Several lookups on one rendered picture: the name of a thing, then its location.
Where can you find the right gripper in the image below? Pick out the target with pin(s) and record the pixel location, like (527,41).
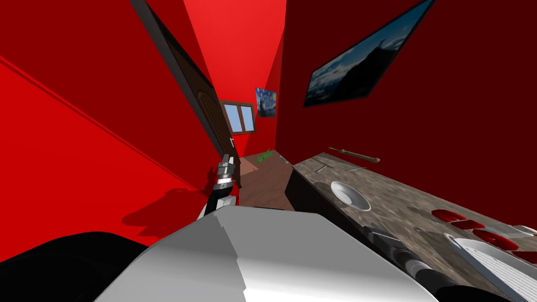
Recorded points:
(381,239)

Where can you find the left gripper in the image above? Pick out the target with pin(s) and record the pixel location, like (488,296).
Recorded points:
(225,172)

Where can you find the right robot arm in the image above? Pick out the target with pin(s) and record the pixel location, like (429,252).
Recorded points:
(423,268)

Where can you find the green plant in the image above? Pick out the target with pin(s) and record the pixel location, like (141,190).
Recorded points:
(264,156)

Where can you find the brown framed window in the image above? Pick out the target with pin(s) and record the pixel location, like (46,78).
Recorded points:
(239,118)

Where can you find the white bowl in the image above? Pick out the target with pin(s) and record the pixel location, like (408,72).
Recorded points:
(350,197)

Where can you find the starry night painting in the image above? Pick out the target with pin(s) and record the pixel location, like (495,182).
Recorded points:
(266,102)

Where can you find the dark brown door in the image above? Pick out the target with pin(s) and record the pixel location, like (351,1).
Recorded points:
(201,96)

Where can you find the red slice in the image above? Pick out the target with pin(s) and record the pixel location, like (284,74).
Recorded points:
(448,215)
(467,224)
(495,240)

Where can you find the grey knife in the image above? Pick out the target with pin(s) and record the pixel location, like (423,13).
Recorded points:
(355,169)
(322,168)

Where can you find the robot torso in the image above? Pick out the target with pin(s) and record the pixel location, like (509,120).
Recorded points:
(268,260)

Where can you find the white ribbed dish rack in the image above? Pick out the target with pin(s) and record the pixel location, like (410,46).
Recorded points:
(499,268)

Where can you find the mountain landscape picture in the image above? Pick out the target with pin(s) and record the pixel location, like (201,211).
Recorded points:
(361,63)

